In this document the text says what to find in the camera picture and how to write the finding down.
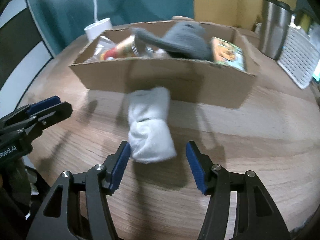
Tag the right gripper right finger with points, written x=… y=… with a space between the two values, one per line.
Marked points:
x=257 y=216

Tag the green snack packet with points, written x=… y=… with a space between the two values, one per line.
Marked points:
x=227 y=54

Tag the grey sock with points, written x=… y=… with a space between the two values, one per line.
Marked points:
x=183 y=40

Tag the clear plastic bag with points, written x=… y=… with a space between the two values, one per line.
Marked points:
x=104 y=44

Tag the steel travel mug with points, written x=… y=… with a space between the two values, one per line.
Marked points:
x=276 y=18

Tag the brown cardboard box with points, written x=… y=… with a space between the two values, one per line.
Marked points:
x=188 y=80

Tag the red gold tin can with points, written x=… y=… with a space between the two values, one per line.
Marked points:
x=129 y=47

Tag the white desk lamp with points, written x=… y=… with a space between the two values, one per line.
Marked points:
x=98 y=26

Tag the white perforated basket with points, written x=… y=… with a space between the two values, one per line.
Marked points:
x=298 y=58

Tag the yellow sponge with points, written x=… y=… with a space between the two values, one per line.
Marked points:
x=305 y=22

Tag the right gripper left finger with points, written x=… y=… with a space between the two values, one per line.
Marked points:
x=76 y=205

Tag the teal curtain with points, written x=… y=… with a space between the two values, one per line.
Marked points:
x=62 y=21

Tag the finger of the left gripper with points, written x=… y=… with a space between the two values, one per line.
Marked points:
x=42 y=120
x=25 y=112

